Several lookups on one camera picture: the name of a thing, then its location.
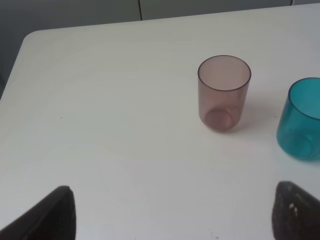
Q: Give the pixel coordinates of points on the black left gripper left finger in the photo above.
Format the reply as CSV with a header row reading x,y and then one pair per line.
x,y
53,218

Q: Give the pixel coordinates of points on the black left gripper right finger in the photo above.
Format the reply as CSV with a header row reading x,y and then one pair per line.
x,y
295,213

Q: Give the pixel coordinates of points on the teal translucent plastic cup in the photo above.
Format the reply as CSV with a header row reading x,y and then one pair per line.
x,y
298,132

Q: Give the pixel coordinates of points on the pink translucent plastic cup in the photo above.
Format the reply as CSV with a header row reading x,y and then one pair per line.
x,y
223,83

